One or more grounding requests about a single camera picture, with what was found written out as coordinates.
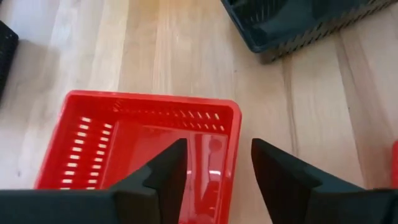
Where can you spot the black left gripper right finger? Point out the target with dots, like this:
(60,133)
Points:
(311,205)

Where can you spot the black plastic slotted basket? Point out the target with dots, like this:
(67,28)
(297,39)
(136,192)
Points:
(6,53)
(280,28)

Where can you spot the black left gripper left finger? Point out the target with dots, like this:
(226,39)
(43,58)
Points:
(93,208)

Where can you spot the red plastic slotted basket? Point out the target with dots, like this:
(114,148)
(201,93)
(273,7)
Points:
(93,107)
(395,165)

